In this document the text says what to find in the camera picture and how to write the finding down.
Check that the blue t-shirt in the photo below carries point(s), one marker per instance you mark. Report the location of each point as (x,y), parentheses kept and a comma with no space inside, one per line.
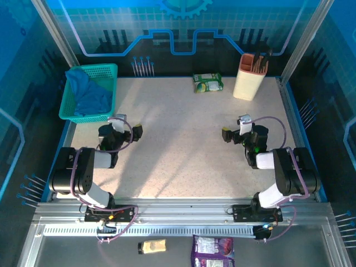
(91,94)

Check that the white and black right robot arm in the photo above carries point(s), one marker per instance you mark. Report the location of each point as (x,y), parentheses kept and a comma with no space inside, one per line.
(289,172)

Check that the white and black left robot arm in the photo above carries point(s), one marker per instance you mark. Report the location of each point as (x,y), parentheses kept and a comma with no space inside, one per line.
(83,172)

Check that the green wipes packet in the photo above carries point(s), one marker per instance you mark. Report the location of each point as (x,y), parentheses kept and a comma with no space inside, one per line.
(208,83)

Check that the beige knife block orange top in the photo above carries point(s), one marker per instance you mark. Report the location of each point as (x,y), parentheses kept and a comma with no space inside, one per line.
(247,83)

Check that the teal plastic basket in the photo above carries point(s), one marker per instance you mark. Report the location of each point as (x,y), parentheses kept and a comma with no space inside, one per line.
(105,72)

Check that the small black connector board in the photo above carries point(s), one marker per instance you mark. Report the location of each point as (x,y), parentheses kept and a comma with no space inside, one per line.
(107,229)
(261,232)

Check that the yellow sponge packet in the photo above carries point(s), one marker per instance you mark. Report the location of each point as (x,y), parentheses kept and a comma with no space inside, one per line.
(153,246)

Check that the purple snack bag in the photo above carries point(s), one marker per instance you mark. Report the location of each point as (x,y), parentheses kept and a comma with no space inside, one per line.
(212,250)

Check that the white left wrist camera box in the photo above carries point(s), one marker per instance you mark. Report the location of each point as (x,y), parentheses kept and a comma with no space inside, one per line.
(120,125)

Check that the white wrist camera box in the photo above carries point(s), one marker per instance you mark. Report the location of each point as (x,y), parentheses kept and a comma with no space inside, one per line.
(244,125)
(120,125)

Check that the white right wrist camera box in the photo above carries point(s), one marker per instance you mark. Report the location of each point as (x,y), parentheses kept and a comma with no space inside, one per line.
(244,125)

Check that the aluminium side rail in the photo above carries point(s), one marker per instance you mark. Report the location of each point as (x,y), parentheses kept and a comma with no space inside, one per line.
(69,133)
(289,111)

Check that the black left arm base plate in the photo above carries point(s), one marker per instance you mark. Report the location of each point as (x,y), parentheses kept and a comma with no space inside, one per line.
(125,212)

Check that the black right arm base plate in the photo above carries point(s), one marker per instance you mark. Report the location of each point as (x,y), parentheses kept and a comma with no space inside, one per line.
(242,212)

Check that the aluminium cross rail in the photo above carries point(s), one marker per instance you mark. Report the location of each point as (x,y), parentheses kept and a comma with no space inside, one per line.
(180,208)

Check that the aluminium corner post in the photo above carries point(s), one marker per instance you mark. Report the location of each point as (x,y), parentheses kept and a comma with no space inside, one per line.
(55,36)
(306,41)

